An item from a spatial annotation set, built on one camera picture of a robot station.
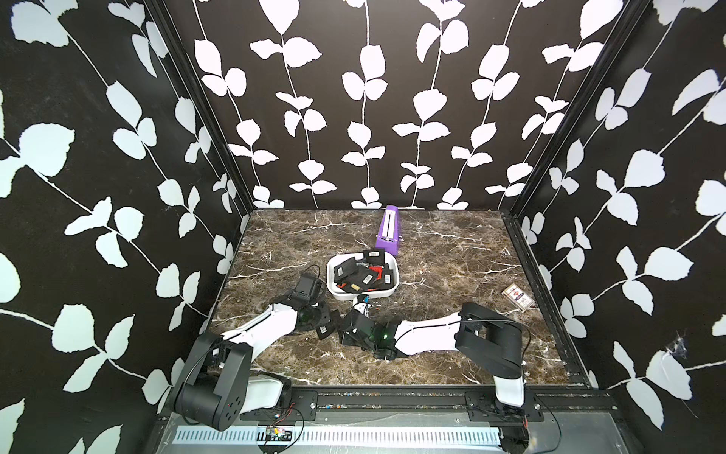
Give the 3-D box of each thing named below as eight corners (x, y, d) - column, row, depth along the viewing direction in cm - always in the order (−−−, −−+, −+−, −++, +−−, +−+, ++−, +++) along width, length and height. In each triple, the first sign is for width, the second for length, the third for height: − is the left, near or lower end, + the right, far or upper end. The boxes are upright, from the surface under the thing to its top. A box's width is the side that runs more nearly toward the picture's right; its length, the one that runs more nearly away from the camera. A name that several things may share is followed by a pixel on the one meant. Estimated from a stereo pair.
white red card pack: (523, 313, 94) (526, 310, 92) (501, 293, 99) (503, 290, 97) (532, 304, 96) (536, 301, 94) (511, 285, 101) (513, 282, 99)
